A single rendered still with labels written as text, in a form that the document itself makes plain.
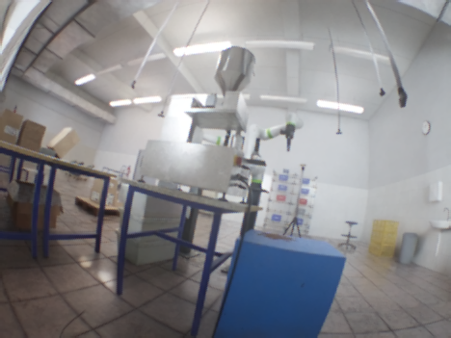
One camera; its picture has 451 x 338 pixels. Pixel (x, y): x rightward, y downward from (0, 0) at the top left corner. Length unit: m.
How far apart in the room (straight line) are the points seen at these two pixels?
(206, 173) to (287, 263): 0.58
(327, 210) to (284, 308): 6.00
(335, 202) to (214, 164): 6.15
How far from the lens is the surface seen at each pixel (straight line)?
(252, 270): 0.87
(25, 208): 2.11
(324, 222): 6.79
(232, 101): 1.03
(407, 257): 4.35
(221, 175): 0.94
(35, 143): 2.00
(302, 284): 0.89
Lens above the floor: 0.77
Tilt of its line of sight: 8 degrees up
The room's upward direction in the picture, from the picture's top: 11 degrees clockwise
